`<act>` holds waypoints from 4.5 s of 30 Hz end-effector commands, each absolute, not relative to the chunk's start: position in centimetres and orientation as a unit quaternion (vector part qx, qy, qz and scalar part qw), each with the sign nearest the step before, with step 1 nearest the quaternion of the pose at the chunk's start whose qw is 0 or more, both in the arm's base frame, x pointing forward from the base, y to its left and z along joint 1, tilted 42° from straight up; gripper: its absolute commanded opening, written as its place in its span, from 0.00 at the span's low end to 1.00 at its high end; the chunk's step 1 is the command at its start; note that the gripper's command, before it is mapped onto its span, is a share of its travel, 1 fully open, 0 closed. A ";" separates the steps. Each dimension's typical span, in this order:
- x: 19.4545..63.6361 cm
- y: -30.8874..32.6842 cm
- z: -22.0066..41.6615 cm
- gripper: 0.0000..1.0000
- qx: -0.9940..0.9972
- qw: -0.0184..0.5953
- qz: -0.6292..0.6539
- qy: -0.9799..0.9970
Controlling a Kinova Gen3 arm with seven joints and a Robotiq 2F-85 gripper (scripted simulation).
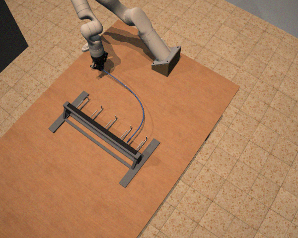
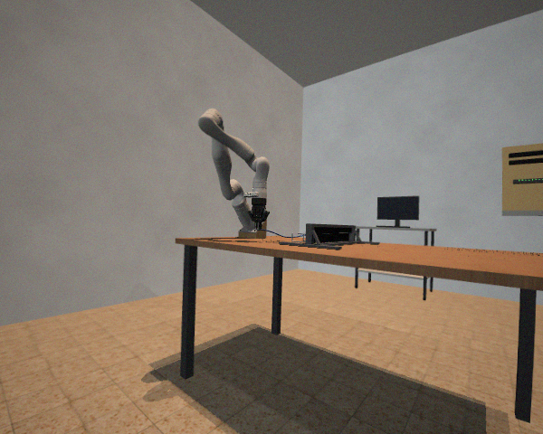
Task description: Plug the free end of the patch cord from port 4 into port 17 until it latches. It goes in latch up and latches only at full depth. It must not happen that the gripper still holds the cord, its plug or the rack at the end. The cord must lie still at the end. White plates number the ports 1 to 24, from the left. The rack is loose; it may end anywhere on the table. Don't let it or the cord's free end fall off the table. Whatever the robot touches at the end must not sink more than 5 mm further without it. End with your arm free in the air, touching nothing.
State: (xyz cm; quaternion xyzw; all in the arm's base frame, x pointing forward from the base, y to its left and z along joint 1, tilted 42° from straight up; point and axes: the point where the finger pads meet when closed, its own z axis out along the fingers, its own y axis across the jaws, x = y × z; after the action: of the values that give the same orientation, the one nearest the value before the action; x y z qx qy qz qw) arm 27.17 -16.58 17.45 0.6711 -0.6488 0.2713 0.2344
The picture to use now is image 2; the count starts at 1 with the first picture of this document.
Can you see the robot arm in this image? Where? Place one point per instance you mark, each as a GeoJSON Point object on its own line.
{"type": "Point", "coordinates": [211, 123]}

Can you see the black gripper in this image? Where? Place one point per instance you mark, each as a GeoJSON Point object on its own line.
{"type": "Point", "coordinates": [258, 211]}

